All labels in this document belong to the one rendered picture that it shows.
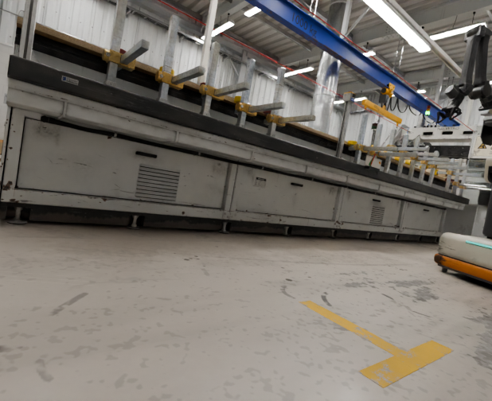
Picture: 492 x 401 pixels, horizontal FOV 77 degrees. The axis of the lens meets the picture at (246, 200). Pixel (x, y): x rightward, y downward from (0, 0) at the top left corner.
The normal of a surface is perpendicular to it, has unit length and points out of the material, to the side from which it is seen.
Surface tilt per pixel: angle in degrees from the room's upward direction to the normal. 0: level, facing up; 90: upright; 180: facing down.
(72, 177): 90
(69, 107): 90
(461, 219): 90
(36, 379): 0
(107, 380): 0
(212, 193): 90
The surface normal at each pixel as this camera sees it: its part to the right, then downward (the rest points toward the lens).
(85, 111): 0.60, 0.14
